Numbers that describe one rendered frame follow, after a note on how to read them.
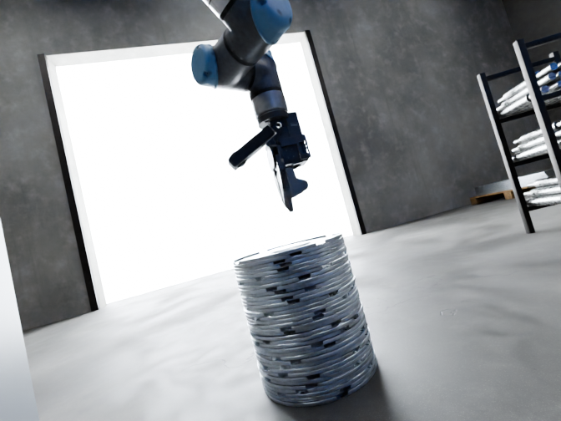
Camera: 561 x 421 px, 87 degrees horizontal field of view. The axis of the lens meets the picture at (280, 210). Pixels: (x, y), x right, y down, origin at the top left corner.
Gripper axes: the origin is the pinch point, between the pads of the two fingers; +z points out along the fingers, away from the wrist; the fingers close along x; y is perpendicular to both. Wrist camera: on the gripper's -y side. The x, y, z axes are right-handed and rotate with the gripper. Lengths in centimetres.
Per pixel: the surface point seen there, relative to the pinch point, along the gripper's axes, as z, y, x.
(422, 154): -56, 316, 373
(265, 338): 26.5, -11.5, 4.7
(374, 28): -281, 297, 372
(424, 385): 41.1, 16.0, -6.0
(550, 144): -2, 136, 50
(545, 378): 41, 33, -16
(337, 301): 22.5, 5.4, 0.4
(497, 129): -19, 145, 80
